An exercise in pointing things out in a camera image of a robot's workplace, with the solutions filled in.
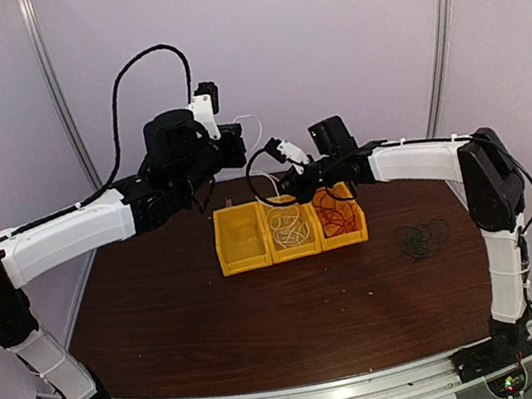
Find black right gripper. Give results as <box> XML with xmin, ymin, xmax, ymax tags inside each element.
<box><xmin>271</xmin><ymin>154</ymin><xmax>346</xmax><ymax>208</ymax></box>

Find thick red cable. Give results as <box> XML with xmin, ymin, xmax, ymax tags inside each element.
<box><xmin>309</xmin><ymin>183</ymin><xmax>363</xmax><ymax>241</ymax></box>

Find thin red cable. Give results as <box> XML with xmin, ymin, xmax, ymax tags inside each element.
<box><xmin>309</xmin><ymin>183</ymin><xmax>363</xmax><ymax>241</ymax></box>

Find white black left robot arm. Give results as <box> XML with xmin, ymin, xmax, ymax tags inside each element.
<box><xmin>0</xmin><ymin>108</ymin><xmax>247</xmax><ymax>399</ymax></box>

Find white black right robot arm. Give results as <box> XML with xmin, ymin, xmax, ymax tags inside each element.
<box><xmin>266</xmin><ymin>116</ymin><xmax>530</xmax><ymax>367</ymax></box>

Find yellow bin middle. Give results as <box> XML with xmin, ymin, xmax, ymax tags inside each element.
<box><xmin>259</xmin><ymin>196</ymin><xmax>322</xmax><ymax>264</ymax></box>

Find yellow bin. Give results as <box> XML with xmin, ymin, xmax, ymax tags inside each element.
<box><xmin>259</xmin><ymin>196</ymin><xmax>322</xmax><ymax>264</ymax></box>
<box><xmin>311</xmin><ymin>182</ymin><xmax>369</xmax><ymax>252</ymax></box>
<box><xmin>212</xmin><ymin>201</ymin><xmax>273</xmax><ymax>277</ymax></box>

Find yellow bin right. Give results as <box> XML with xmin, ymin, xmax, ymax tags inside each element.
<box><xmin>311</xmin><ymin>182</ymin><xmax>369</xmax><ymax>252</ymax></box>

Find yellow bin left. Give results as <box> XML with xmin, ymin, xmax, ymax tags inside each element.
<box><xmin>212</xmin><ymin>201</ymin><xmax>273</xmax><ymax>277</ymax></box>

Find right circuit board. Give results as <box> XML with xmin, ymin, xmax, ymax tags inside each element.
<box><xmin>486</xmin><ymin>368</ymin><xmax>527</xmax><ymax>399</ymax></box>

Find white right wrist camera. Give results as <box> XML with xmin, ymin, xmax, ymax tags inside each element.
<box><xmin>264</xmin><ymin>138</ymin><xmax>311</xmax><ymax>175</ymax></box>

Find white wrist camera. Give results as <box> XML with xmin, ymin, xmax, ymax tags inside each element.
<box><xmin>264</xmin><ymin>138</ymin><xmax>311</xmax><ymax>175</ymax></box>
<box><xmin>187</xmin><ymin>81</ymin><xmax>221</xmax><ymax>141</ymax></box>

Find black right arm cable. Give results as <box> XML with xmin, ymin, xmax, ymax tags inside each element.
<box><xmin>241</xmin><ymin>104</ymin><xmax>532</xmax><ymax>399</ymax></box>

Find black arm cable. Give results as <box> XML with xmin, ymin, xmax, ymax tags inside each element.
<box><xmin>0</xmin><ymin>40</ymin><xmax>212</xmax><ymax>238</ymax></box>
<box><xmin>241</xmin><ymin>104</ymin><xmax>532</xmax><ymax>399</ymax></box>

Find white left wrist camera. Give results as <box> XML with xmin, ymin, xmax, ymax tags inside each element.
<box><xmin>187</xmin><ymin>81</ymin><xmax>221</xmax><ymax>141</ymax></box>

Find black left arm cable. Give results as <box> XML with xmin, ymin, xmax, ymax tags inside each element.
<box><xmin>0</xmin><ymin>40</ymin><xmax>212</xmax><ymax>238</ymax></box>

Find aluminium right corner post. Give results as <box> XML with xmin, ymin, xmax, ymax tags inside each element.
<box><xmin>426</xmin><ymin>0</ymin><xmax>453</xmax><ymax>138</ymax></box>

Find aluminium corner post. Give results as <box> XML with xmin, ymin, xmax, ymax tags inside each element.
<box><xmin>426</xmin><ymin>0</ymin><xmax>453</xmax><ymax>138</ymax></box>
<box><xmin>16</xmin><ymin>0</ymin><xmax>103</xmax><ymax>199</ymax></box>

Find aluminium left corner post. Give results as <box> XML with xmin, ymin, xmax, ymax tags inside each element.
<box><xmin>16</xmin><ymin>0</ymin><xmax>103</xmax><ymax>199</ymax></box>

